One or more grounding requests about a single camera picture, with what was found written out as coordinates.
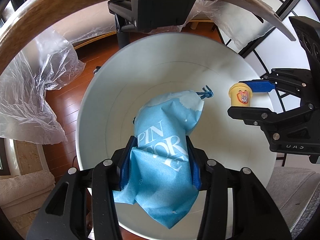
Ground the small yellow cup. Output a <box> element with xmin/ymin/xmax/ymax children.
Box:
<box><xmin>228</xmin><ymin>82</ymin><xmax>253</xmax><ymax>107</ymax></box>

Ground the blue paper bag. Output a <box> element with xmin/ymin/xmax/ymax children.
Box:
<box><xmin>113</xmin><ymin>87</ymin><xmax>214</xmax><ymax>229</ymax></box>

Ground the white trash bin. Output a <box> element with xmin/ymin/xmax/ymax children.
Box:
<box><xmin>76</xmin><ymin>33</ymin><xmax>276</xmax><ymax>185</ymax></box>

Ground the black table leg base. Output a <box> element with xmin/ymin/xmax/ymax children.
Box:
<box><xmin>108</xmin><ymin>0</ymin><xmax>196</xmax><ymax>49</ymax></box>

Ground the clear plastic table cover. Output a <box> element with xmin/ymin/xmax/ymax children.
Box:
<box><xmin>0</xmin><ymin>0</ymin><xmax>278</xmax><ymax>145</ymax></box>

